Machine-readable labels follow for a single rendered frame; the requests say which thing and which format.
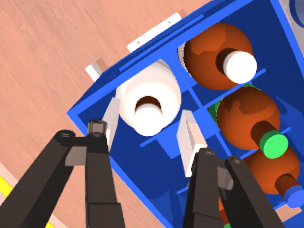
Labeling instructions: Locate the blue crate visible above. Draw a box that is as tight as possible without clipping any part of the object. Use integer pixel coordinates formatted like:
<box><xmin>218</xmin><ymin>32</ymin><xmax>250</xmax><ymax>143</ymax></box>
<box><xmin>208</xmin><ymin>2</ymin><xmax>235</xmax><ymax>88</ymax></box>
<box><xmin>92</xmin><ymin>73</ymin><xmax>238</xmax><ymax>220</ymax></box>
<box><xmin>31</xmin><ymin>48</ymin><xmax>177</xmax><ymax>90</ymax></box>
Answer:
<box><xmin>67</xmin><ymin>0</ymin><xmax>304</xmax><ymax>228</ymax></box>

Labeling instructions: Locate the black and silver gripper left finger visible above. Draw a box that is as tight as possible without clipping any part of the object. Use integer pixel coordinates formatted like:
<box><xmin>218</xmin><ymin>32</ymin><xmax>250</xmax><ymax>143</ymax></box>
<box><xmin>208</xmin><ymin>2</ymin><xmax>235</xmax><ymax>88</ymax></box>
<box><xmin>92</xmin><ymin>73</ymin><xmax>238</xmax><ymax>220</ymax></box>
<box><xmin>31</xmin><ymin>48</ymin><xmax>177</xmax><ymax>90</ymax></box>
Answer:
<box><xmin>0</xmin><ymin>97</ymin><xmax>126</xmax><ymax>228</ymax></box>

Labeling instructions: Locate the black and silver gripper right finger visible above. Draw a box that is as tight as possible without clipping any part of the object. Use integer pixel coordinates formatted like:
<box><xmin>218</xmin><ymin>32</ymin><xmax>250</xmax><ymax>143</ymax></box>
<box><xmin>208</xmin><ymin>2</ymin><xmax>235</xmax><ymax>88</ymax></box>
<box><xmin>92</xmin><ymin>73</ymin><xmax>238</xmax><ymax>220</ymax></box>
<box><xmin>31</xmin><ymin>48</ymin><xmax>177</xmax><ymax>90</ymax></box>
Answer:
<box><xmin>176</xmin><ymin>110</ymin><xmax>286</xmax><ymax>228</ymax></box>

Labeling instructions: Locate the dark grey tray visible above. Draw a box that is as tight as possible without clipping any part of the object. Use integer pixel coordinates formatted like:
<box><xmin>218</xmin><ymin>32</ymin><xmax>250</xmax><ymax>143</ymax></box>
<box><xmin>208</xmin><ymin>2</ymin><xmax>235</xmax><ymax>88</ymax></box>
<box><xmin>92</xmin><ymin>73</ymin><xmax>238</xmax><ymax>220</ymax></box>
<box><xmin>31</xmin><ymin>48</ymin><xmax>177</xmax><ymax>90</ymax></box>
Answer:
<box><xmin>279</xmin><ymin>0</ymin><xmax>304</xmax><ymax>58</ymax></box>

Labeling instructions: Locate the white bottle with grey label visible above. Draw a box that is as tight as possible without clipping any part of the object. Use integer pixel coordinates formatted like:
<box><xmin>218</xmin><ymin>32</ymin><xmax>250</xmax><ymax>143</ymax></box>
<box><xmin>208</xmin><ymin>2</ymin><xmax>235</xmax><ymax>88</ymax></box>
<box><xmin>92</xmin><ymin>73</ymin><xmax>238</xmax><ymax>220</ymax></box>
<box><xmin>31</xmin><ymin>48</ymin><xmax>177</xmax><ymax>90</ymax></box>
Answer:
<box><xmin>115</xmin><ymin>59</ymin><xmax>181</xmax><ymax>136</ymax></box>

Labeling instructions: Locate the brown bottle with white cap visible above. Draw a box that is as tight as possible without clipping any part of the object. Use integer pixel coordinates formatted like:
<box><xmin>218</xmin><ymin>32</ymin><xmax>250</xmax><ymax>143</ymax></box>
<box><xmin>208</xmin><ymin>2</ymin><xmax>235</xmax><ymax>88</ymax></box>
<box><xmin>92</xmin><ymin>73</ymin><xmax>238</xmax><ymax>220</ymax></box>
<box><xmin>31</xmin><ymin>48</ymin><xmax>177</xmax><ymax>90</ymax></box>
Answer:
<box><xmin>177</xmin><ymin>22</ymin><xmax>257</xmax><ymax>91</ymax></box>

